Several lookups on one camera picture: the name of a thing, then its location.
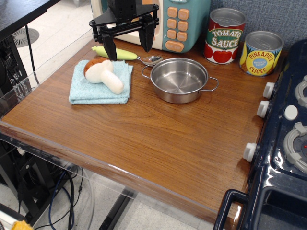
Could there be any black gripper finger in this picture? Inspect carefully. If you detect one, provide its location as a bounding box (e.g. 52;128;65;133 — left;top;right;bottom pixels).
139;14;155;52
101;33;117;61

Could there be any plush mushroom toy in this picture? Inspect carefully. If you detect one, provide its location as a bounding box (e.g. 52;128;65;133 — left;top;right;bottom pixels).
83;57;124;94

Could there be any green handled metal spoon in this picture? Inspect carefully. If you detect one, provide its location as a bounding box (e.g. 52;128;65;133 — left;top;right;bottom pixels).
91;46;163;66

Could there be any toy microwave oven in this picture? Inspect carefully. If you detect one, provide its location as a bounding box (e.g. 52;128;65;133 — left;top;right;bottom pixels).
92;0;211;53

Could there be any pineapple slices can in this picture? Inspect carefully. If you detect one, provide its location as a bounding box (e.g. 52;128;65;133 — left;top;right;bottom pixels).
239;31;284;76

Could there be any white stove knob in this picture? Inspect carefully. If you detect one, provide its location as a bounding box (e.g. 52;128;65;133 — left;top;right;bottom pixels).
257;101;269;118
262;82;275;99
243;143;257;162

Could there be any blue cable under table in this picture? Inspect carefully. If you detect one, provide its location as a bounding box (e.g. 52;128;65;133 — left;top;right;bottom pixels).
48;171;75;230

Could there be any white stove knob upper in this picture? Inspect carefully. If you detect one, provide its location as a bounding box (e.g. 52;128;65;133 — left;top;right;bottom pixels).
262;82;275;99

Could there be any white stove knob middle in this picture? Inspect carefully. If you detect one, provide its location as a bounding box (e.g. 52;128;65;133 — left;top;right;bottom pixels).
257;101;269;118

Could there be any black desk at left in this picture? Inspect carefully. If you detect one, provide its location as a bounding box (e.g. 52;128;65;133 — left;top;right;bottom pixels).
0;0;59;41

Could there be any light blue folded cloth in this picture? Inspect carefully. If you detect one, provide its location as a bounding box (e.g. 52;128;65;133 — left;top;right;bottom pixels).
69;60;133;104

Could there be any small steel pot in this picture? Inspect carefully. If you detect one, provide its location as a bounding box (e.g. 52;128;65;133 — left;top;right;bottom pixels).
141;57;219;104

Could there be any yellow object bottom corner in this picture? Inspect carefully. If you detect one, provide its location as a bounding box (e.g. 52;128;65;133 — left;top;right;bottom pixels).
11;220;33;230

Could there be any tomato sauce can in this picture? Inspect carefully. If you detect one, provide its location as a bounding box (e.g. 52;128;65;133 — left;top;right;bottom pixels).
204;8;247;64

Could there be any black table leg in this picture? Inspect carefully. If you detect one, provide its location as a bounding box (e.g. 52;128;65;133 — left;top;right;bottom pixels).
99;195;131;230

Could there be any black cable under table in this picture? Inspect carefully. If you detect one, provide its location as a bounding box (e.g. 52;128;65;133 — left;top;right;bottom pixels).
33;167;84;230

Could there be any clear acrylic table guard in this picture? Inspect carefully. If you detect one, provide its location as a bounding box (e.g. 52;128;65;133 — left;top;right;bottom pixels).
0;34;233;219

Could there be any white stove knob lower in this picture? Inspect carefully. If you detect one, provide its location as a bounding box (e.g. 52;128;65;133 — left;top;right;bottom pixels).
243;143;257;162

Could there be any dark blue toy stove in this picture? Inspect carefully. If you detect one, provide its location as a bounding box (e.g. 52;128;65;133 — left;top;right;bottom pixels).
214;40;307;230

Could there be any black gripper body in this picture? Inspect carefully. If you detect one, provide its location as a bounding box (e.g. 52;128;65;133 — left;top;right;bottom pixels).
89;0;159;27

